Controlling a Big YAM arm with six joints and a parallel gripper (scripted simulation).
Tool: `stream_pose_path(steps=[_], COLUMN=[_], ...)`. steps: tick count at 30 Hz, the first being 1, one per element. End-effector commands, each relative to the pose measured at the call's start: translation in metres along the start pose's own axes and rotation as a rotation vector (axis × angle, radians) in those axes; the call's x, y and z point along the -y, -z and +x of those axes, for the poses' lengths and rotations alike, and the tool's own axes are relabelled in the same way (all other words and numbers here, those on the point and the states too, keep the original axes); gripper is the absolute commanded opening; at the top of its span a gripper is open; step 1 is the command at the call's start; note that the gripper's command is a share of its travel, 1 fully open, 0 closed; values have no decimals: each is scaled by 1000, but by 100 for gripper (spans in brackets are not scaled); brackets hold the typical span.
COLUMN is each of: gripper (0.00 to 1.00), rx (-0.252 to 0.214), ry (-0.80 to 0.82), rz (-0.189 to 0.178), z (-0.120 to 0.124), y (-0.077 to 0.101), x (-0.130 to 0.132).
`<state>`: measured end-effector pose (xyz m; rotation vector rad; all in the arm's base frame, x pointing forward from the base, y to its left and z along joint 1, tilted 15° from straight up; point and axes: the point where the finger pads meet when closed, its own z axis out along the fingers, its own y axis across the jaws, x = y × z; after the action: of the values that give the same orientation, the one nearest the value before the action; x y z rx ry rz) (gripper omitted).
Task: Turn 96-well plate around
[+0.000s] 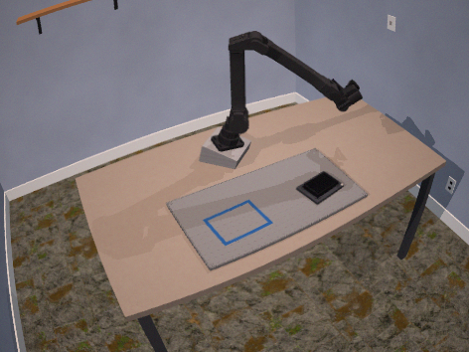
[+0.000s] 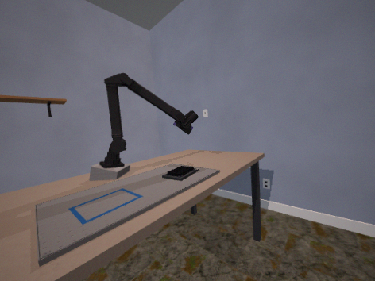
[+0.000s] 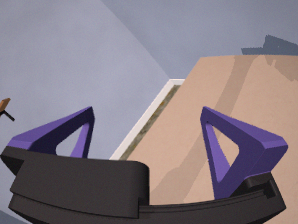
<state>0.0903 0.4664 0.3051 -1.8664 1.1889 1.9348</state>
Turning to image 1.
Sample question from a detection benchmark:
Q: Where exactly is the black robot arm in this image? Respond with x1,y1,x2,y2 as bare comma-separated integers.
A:
211,31,363,152

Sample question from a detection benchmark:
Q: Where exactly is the blue tape outline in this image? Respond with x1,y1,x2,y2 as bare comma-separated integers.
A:
203,200,272,246

